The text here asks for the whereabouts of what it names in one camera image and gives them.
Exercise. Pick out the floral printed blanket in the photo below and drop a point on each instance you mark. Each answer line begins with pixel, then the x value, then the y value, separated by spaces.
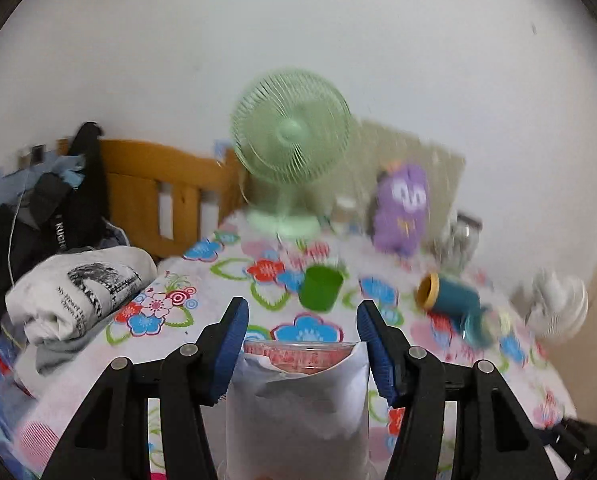
pixel 188 305

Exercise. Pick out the teal bottle with yellow cap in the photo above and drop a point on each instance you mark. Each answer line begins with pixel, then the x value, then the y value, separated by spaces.
pixel 453 305

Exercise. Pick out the dark object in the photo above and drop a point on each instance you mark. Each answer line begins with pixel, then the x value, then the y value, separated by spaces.
pixel 568 435

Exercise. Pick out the pile of dark clothes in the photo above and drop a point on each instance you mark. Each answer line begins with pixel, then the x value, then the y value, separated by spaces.
pixel 68 200

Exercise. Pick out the green plastic cup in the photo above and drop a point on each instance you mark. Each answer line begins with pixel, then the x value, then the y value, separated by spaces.
pixel 320 287

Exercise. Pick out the purple plush toy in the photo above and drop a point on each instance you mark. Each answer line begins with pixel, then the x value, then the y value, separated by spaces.
pixel 402 207

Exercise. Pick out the paper-wrapped clear plastic container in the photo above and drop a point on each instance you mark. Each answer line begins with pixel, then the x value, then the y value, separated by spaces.
pixel 298 410

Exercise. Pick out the small bottle with white cap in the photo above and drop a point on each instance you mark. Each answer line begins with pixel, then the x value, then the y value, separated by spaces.
pixel 343 215

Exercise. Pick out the beige board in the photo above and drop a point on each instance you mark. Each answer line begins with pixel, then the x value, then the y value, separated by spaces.
pixel 373 150

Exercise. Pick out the green table fan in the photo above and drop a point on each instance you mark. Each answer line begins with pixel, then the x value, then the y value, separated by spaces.
pixel 291 132

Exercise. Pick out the light blue cloth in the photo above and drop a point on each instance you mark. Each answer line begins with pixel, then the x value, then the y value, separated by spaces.
pixel 68 167

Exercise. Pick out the glass jar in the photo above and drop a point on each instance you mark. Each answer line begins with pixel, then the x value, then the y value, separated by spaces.
pixel 461 237

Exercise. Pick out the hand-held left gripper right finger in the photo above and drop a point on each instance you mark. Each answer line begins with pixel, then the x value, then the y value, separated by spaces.
pixel 379 355

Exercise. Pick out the small white fan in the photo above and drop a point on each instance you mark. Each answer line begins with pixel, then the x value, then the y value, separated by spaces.
pixel 558 310

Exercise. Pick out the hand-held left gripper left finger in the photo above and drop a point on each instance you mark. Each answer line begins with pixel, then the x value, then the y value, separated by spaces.
pixel 227 356

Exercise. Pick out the folded white printed shirt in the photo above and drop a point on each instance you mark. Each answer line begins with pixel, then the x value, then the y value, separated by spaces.
pixel 78 290

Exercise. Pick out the wooden bed headboard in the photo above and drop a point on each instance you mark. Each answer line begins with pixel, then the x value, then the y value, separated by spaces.
pixel 143 170

